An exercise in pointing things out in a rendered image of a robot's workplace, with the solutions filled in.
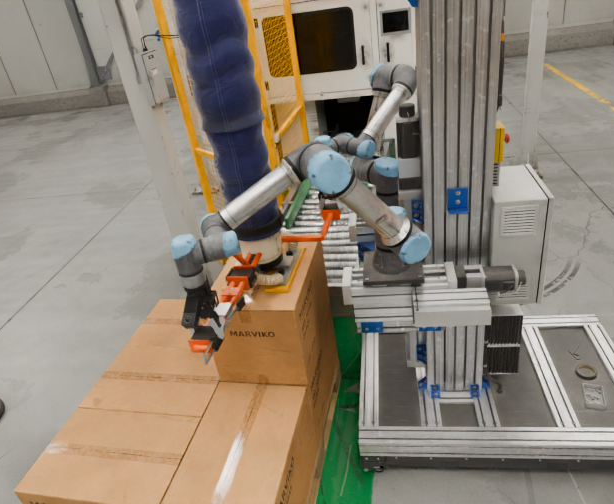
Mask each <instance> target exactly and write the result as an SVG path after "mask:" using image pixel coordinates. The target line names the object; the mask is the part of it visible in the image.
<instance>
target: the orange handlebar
mask: <svg viewBox="0 0 614 504"><path fill-rule="evenodd" d="M332 218H333V213H328V215H327V218H326V221H325V223H324V226H323V228H322V231H321V234H320V235H316V236H281V241H282V242H321V241H322V240H325V237H326V235H327V232H328V229H329V226H330V224H331V221H332ZM261 256H262V253H260V252H259V253H257V254H256V256H255V258H254V260H253V261H252V263H251V265H253V266H254V267H256V265H257V263H258V262H259V260H260V258H261ZM235 285H236V284H235V282H231V283H230V284H229V286H228V287H226V288H225V289H224V291H223V292H222V294H221V296H222V298H221V299H220V301H219V303H226V302H229V303H232V305H233V307H234V305H235V304H236V302H238V301H239V300H240V298H241V296H242V294H243V293H242V291H243V289H244V287H245V285H246V284H245V282H240V284H239V286H238V287H235ZM193 347H194V350H195V351H197V352H205V351H206V349H207V347H208V345H197V344H195V345H194V346H193Z"/></svg>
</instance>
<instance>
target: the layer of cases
mask: <svg viewBox="0 0 614 504"><path fill-rule="evenodd" d="M185 301H186V300H180V299H160V301H159V302H158V303H157V305H156V306H155V307H154V309H153V310H152V311H151V312H150V314H149V315H148V316H147V318H146V319H145V320H144V322H143V323H142V324H141V325H140V327H139V328H138V329H137V331H136V332H135V333H134V335H133V336H132V337H131V338H130V340H129V341H128V342H127V344H126V345H125V346H124V348H123V349H122V350H121V352H120V353H119V354H118V355H117V357H116V358H115V359H114V361H113V362H112V363H111V365H110V366H109V367H108V368H107V370H106V371H105V372H104V374H103V375H102V376H101V378H100V379H99V380H98V381H97V383H96V384H95V385H94V387H93V388H92V389H91V391H90V392H89V393H88V394H87V396H86V397H85V398H84V400H83V401H82V402H81V404H80V405H79V406H78V408H77V409H76V410H75V411H74V413H73V414H72V415H71V417H70V418H69V419H68V421H67V422H66V423H65V424H64V426H63V427H62V428H61V430H60V431H59V432H58V434H57V435H56V436H55V437H54V439H53V440H52V441H51V443H50V444H49V445H48V447H47V448H46V449H45V451H44V452H43V453H42V454H41V456H40V457H39V458H38V460H37V461H36V462H35V464H34V465H33V466H32V467H31V469H30V470H29V471H28V473H27V474H26V475H25V477H24V478H23V479H22V480H21V482H20V483H19V484H18V486H17V487H16V488H15V490H14V493H15V494H16V495H17V497H18V498H19V500H20V501H21V502H22V504H306V503H307V498H308V494H309V489H310V484H311V480H312V475H313V471H314V466H315V462H316V457H317V453H318V447H319V444H320V439H321V434H322V430H323V425H324V421H325V416H326V412H327V407H328V403H329V398H330V394H331V389H332V384H333V380H334V375H335V371H336V366H337V362H338V353H337V346H336V339H335V332H334V325H333V318H332V311H331V304H330V303H329V307H328V311H327V315H326V319H325V323H324V327H323V330H322V334H321V338H320V342H319V346H318V350H317V354H316V358H315V362H314V366H313V370H312V374H311V378H310V381H309V385H287V384H264V383H241V382H221V381H220V378H219V374H218V371H217V368H216V365H215V362H214V359H213V356H212V357H211V359H210V361H209V362H208V365H205V362H204V359H203V357H202V355H203V354H204V353H193V352H191V349H190V346H189V343H188V339H191V337H192V335H191V333H190V331H189V330H188V329H185V328H184V327H183V326H181V321H182V316H183V311H184V306H185Z"/></svg>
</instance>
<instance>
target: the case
mask: <svg viewBox="0 0 614 504"><path fill-rule="evenodd" d="M297 247H305V248H306V251H305V253H304V255H303V258H302V260H301V263H300V265H299V268H298V270H297V272H296V275H295V277H294V280H293V282H292V285H291V287H290V289H289V292H288V293H266V292H265V287H266V285H261V284H257V285H256V286H253V287H252V288H250V290H245V291H244V292H242V293H243V294H242V296H241V298H242V297H244V298H245V302H246V305H245V306H244V307H243V308H242V309H241V311H238V310H237V311H236V312H235V313H234V315H233V317H232V319H231V321H230V323H229V325H228V327H227V329H226V331H225V333H224V337H225V338H224V340H223V342H222V344H221V346H220V348H219V350H218V352H214V353H213V355H212V356H213V359H214V362H215V365H216V368H217V371H218V374H219V378H220V381H221V382H241V383H264V384H287V385H309V381H310V378H311V374H312V370H313V366H314V362H315V358H316V354H317V350H318V346H319V342H320V338H321V334H322V330H323V327H324V323H325V319H326V315H327V311H328V307H329V303H330V296H329V289H328V282H327V275H326V268H325V262H324V255H323V248H322V241H321V242H298V246H297ZM237 261H238V260H237V259H235V258H234V257H233V256H231V257H230V258H229V260H228V262H227V263H226V265H225V267H224V268H223V270H222V271H221V273H220V275H219V276H218V278H217V280H216V281H215V283H214V284H213V286H212V288H211V290H216V292H217V296H218V300H219V301H220V299H221V298H222V296H221V294H222V290H221V289H222V287H223V285H224V284H225V277H226V275H227V274H228V272H229V271H230V269H231V268H233V266H235V264H236V262H237ZM233 269H234V268H233ZM241 298H240V299H241Z"/></svg>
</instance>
